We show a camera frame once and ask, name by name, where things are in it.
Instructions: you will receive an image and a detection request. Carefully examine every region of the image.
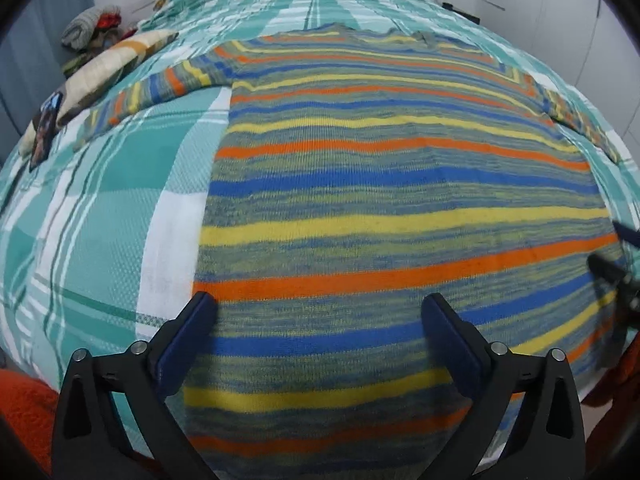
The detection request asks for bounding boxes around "white wardrobe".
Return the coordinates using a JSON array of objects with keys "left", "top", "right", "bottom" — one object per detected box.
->
[{"left": 475, "top": 0, "right": 640, "bottom": 136}]

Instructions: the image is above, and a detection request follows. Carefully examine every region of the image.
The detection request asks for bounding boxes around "grey-blue curtain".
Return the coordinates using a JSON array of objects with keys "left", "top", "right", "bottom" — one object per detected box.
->
[{"left": 0, "top": 0, "right": 96, "bottom": 161}]

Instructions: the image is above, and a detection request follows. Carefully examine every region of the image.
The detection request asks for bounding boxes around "green patterned cloth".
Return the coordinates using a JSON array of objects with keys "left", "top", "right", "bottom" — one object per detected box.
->
[{"left": 61, "top": 50, "right": 108, "bottom": 80}]

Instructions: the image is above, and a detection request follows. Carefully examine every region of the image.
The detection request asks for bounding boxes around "striped knit sweater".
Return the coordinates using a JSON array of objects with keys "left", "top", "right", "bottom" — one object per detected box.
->
[{"left": 75, "top": 22, "right": 631, "bottom": 480}]

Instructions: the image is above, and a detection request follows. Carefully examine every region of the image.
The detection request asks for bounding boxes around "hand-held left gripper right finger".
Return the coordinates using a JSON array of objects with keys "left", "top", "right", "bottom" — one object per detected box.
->
[{"left": 421, "top": 294, "right": 586, "bottom": 480}]

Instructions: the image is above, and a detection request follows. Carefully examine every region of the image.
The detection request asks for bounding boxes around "pile of clothes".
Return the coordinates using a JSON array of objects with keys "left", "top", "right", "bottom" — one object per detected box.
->
[{"left": 61, "top": 5, "right": 123, "bottom": 50}]

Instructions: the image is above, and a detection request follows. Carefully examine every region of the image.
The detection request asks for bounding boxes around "patterned beige pillow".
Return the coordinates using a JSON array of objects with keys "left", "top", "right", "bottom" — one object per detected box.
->
[{"left": 20, "top": 29, "right": 180, "bottom": 156}]

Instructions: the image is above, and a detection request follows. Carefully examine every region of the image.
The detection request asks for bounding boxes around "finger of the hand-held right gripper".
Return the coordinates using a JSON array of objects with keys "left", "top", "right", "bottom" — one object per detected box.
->
[
  {"left": 612, "top": 219, "right": 640, "bottom": 250},
  {"left": 586, "top": 252, "right": 640, "bottom": 333}
]

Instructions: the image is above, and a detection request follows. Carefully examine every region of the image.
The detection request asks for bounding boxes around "green plaid blanket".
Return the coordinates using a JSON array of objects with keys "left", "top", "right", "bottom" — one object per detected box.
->
[{"left": 0, "top": 0, "right": 640, "bottom": 466}]

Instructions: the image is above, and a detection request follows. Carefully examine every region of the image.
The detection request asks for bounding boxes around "orange fleece cloth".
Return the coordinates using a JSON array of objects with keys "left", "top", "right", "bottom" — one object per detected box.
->
[{"left": 0, "top": 367, "right": 62, "bottom": 476}]

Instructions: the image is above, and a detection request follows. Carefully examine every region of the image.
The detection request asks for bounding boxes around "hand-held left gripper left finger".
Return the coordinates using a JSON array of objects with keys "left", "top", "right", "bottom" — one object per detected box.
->
[{"left": 51, "top": 291, "right": 221, "bottom": 480}]

